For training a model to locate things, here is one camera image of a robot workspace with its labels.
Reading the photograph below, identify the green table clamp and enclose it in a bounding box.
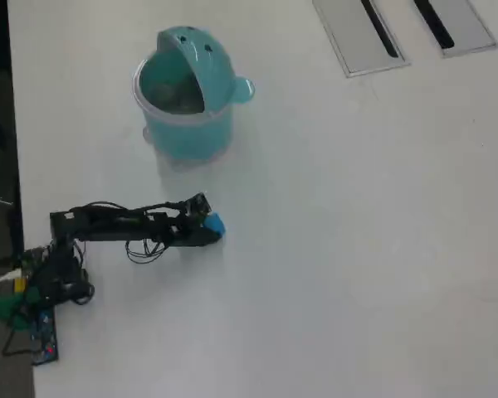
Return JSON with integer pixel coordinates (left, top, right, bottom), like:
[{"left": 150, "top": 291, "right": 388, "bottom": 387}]
[{"left": 0, "top": 285, "right": 41, "bottom": 331}]

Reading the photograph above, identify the white cable loop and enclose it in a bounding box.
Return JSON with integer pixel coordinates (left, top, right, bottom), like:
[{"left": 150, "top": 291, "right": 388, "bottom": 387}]
[{"left": 0, "top": 269, "right": 26, "bottom": 298}]

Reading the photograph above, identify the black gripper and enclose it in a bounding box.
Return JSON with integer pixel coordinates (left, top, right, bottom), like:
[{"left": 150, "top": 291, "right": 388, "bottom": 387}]
[{"left": 149, "top": 210, "right": 224, "bottom": 249}]

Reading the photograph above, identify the silver table cable hatch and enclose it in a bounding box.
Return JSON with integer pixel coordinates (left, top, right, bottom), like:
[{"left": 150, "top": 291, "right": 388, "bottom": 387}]
[
  {"left": 408, "top": 0, "right": 498, "bottom": 58},
  {"left": 312, "top": 0, "right": 411, "bottom": 79}
]

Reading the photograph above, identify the blue controller circuit board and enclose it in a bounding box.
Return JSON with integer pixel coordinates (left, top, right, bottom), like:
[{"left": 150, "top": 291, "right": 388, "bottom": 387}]
[{"left": 31, "top": 306, "right": 61, "bottom": 366}]

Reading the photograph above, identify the teal whale-shaped bin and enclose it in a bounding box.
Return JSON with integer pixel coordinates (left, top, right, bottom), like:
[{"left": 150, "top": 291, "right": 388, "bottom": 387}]
[{"left": 131, "top": 27, "right": 256, "bottom": 163}]

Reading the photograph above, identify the blue lego block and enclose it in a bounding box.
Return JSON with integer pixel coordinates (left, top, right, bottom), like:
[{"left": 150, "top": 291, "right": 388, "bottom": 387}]
[{"left": 202, "top": 211, "right": 227, "bottom": 236}]

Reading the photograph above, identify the thin black wire bundle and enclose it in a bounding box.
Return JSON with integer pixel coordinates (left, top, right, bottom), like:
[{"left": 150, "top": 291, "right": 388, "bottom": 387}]
[{"left": 86, "top": 200, "right": 183, "bottom": 265}]

